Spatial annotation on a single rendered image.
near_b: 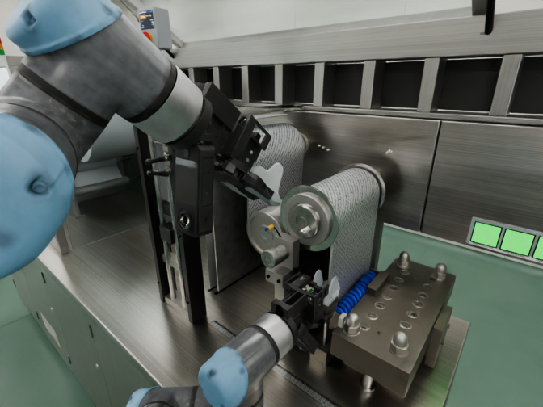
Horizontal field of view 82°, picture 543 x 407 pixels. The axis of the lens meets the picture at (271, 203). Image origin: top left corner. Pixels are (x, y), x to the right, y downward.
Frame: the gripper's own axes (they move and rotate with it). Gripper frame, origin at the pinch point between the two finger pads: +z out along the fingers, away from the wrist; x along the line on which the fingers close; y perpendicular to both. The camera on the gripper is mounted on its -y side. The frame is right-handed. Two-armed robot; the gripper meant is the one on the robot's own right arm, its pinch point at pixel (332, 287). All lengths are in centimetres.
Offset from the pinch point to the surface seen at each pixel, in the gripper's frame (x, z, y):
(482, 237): -23.6, 29.3, 8.6
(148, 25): 60, -1, 58
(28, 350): 179, -38, -109
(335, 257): -0.3, -0.3, 8.0
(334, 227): -0.6, -2.5, 16.1
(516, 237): -29.6, 29.3, 10.8
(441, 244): 16, 262, -106
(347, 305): -2.9, 2.3, -5.1
